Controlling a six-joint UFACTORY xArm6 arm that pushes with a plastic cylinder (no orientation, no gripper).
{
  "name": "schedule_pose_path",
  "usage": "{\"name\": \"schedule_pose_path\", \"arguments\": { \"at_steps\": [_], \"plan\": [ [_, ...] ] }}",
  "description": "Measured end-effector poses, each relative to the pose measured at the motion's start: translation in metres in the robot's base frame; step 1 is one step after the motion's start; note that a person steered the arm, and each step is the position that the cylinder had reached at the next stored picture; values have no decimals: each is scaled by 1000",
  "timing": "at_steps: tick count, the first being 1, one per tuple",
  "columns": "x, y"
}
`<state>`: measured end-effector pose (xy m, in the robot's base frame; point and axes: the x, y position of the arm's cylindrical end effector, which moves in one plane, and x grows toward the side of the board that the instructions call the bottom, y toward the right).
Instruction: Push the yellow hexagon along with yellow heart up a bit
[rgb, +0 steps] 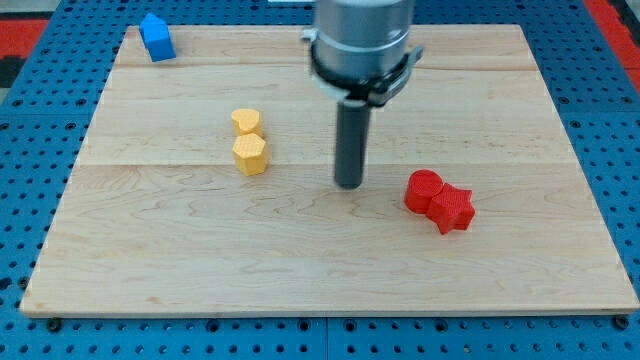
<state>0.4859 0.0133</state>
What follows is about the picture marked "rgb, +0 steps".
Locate yellow heart block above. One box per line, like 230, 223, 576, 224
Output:
231, 108, 263, 137

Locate red cylinder block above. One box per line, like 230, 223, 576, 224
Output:
404, 169, 444, 214

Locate yellow hexagon block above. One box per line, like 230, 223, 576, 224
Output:
232, 133, 269, 176

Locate light wooden board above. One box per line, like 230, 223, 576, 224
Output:
20, 25, 639, 318

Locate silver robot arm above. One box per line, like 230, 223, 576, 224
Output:
302, 0, 424, 190

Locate blue pentagon block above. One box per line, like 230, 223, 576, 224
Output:
139, 13, 176, 62

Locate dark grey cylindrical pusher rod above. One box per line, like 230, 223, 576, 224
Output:
334, 103, 371, 190

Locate red star block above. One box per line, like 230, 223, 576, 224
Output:
426, 183, 475, 234

